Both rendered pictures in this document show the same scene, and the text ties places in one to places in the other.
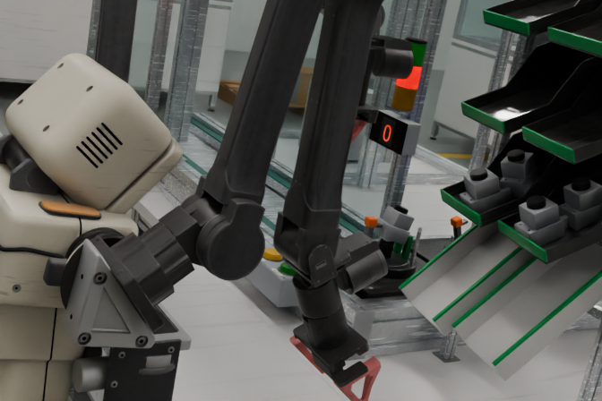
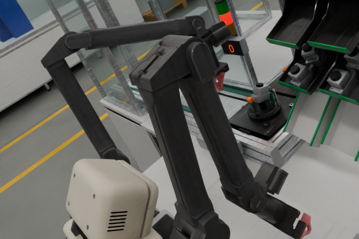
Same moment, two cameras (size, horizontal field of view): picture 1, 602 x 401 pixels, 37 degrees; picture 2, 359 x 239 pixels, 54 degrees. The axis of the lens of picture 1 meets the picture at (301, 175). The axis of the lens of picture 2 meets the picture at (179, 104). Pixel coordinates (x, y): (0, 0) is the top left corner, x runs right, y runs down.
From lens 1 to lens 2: 0.53 m
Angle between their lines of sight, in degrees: 14
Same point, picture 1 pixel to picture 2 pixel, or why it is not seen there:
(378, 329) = (282, 150)
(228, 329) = (218, 184)
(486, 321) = (335, 130)
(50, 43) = not seen: hidden behind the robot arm
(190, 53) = (125, 48)
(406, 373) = (306, 162)
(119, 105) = (113, 199)
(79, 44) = not seen: hidden behind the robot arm
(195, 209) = (182, 226)
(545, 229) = (347, 86)
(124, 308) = not seen: outside the picture
